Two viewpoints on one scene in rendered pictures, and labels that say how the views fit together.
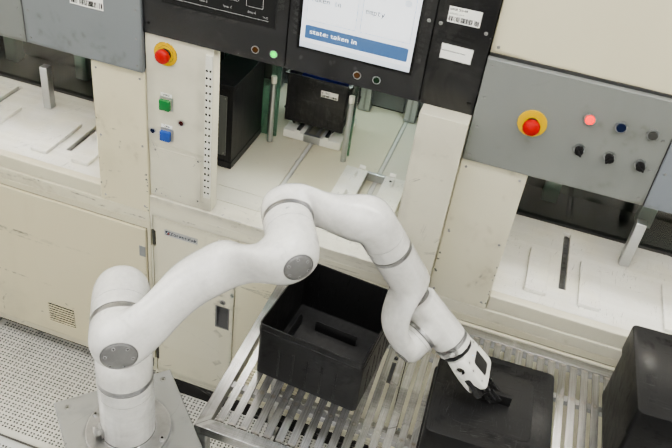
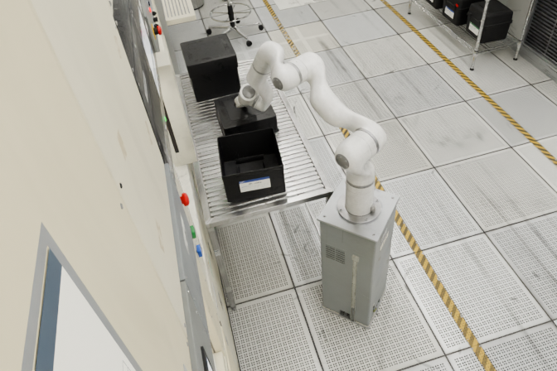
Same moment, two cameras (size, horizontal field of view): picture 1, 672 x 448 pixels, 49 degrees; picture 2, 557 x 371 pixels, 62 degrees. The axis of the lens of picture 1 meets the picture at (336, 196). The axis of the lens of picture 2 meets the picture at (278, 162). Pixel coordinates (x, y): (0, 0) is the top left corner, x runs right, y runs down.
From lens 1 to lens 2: 2.41 m
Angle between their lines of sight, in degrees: 81
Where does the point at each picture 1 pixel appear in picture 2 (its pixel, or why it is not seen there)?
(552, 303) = not seen: hidden behind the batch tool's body
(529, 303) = not seen: hidden behind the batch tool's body
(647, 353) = (202, 60)
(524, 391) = (230, 102)
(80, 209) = not seen: outside the picture
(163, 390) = (329, 212)
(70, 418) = (376, 228)
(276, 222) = (306, 63)
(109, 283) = (360, 142)
